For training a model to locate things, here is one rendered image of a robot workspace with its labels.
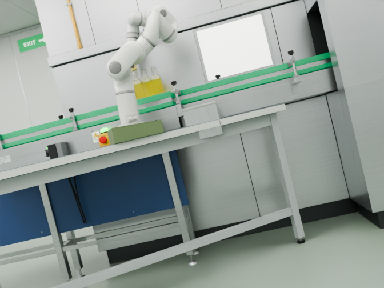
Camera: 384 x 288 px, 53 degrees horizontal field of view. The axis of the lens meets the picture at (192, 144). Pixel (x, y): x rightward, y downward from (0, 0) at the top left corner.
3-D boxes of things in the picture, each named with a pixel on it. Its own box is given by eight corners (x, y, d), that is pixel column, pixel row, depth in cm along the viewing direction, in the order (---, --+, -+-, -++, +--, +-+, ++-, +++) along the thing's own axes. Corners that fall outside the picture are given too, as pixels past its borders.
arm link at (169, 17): (133, 27, 198) (153, 47, 206) (151, 23, 181) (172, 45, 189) (151, 3, 201) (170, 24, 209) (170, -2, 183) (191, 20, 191)
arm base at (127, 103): (148, 122, 179) (142, 89, 179) (122, 126, 174) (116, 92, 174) (140, 124, 193) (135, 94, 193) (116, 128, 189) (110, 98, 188)
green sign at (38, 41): (52, 44, 548) (48, 31, 547) (51, 44, 547) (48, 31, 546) (20, 53, 553) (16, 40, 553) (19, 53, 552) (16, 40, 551)
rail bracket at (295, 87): (300, 92, 212) (291, 53, 211) (307, 90, 195) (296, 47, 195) (292, 95, 213) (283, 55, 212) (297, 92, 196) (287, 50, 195)
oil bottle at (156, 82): (168, 109, 227) (160, 74, 226) (167, 108, 221) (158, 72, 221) (160, 111, 227) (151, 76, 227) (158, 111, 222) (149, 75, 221)
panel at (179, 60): (275, 67, 231) (262, 11, 230) (276, 66, 228) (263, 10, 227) (134, 103, 241) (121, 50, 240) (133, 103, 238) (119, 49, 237)
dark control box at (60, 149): (70, 155, 216) (66, 141, 215) (64, 157, 208) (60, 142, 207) (56, 159, 217) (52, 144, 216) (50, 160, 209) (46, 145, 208)
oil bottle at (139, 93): (151, 114, 228) (142, 79, 227) (148, 114, 223) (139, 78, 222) (142, 116, 229) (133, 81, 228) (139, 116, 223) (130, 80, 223)
